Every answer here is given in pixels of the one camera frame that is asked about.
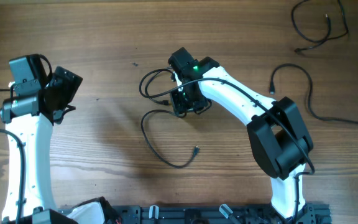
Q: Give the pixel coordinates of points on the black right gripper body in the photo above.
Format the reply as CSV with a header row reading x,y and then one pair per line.
x,y
184,102

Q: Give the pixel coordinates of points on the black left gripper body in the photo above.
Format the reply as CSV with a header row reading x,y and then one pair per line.
x,y
64,88

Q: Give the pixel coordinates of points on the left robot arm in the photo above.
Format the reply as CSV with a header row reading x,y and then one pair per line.
x,y
40,98

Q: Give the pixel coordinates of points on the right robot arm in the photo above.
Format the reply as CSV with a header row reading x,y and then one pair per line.
x,y
279,139

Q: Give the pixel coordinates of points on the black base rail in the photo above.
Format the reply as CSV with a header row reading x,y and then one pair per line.
x,y
182,215

